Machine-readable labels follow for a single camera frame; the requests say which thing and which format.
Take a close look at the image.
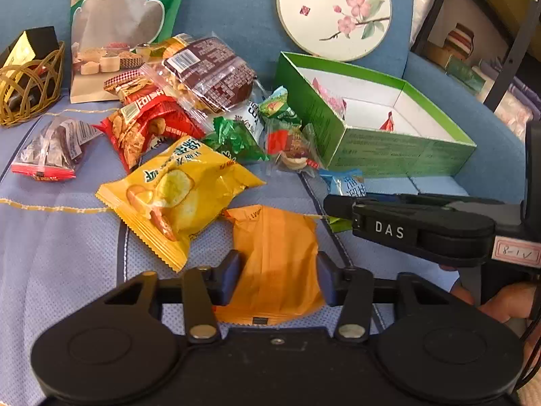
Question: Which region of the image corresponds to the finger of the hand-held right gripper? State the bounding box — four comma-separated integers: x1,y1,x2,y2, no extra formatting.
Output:
323,194,360,232

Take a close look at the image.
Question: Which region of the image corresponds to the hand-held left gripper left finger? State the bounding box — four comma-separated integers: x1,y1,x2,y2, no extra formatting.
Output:
97,250,242,344

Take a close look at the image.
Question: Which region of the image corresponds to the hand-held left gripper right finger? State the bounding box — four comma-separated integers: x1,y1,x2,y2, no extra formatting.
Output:
316,251,462,344

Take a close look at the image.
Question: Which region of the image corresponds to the blue snack packet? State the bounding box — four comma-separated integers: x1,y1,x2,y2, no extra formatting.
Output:
319,168,366,197

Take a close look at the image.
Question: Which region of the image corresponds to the green cardboard box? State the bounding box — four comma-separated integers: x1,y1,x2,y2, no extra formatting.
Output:
273,51,477,178

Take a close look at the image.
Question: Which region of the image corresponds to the person's right hand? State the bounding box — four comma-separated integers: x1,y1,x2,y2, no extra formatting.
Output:
450,281,539,325

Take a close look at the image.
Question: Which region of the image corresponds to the clear red candy packet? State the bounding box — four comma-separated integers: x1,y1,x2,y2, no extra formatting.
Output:
264,118,326,174

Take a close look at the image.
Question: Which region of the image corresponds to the yellow potato chip packet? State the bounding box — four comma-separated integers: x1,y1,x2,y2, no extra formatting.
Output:
95,135,267,273

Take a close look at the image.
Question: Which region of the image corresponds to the pink snack packet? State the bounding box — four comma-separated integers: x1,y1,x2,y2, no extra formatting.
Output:
313,77,347,121

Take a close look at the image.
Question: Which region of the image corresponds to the small green snack packet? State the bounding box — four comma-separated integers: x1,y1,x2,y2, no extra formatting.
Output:
259,87,303,130

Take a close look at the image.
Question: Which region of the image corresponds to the green foil candy wrapper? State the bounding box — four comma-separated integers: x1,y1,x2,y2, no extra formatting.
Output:
202,116,270,165

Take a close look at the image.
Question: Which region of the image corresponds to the white green snack packet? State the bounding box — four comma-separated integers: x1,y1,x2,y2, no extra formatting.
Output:
243,99,271,136

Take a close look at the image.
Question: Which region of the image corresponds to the stack of pastel packets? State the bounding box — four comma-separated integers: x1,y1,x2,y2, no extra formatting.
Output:
444,55,541,136

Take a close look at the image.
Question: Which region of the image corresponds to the red chips snack packet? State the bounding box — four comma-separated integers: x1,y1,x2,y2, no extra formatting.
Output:
94,108,206,174

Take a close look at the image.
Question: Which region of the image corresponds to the lavender seat mat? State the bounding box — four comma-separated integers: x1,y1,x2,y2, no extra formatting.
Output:
0,106,466,406

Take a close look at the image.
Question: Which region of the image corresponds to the striped jar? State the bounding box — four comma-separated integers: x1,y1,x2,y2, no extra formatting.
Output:
442,23,476,62

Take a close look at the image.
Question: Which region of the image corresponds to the round floral fan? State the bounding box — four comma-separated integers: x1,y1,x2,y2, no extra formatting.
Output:
277,0,393,62

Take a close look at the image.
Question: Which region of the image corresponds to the dark brown snack packet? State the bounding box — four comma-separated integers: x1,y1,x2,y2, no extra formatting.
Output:
163,36,256,113

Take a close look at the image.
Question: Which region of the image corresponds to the black metal shelf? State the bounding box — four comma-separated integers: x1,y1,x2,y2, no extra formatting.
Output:
412,0,541,111

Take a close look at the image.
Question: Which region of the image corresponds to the clear nut packet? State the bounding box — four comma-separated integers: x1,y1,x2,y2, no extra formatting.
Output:
139,61,212,132

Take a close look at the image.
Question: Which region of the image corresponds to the clear date packet red edge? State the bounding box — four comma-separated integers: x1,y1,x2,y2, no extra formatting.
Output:
11,117,104,180

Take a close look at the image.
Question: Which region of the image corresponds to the blue sofa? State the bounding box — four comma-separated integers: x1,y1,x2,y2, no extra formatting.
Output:
0,0,541,225

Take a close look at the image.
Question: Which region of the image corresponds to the yellow orange snack packet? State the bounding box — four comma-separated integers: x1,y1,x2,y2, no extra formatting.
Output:
158,33,199,58

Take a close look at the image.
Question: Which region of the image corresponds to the gold wicker basket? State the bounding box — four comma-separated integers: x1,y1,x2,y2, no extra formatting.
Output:
0,41,66,130

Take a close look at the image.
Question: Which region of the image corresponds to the black gold box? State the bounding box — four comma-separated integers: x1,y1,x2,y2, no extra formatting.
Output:
0,26,59,106

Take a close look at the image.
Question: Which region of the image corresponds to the black cable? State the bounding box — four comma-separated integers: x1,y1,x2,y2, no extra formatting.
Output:
518,317,541,394

